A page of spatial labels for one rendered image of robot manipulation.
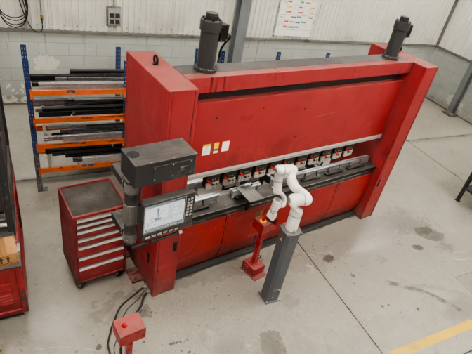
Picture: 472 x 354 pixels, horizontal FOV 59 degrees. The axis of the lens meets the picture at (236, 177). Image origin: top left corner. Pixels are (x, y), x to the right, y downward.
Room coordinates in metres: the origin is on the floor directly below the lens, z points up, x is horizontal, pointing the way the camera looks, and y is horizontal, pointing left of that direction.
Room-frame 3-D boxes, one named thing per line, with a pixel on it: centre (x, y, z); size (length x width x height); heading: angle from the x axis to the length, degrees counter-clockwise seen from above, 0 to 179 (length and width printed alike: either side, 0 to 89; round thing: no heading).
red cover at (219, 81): (4.11, -0.59, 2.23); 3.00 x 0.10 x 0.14; 130
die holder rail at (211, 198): (3.35, 0.34, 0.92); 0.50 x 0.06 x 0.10; 130
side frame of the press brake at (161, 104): (3.21, 0.78, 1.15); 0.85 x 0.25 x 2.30; 40
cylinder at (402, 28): (5.06, -1.52, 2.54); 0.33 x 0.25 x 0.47; 130
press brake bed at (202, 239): (4.08, -0.61, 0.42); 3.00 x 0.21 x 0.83; 130
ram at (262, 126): (4.12, -0.58, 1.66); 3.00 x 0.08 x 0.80; 130
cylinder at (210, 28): (3.46, 0.40, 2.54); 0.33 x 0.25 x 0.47; 130
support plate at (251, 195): (3.59, -0.18, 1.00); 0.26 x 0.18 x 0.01; 40
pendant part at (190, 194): (2.51, 0.48, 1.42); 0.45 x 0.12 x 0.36; 132
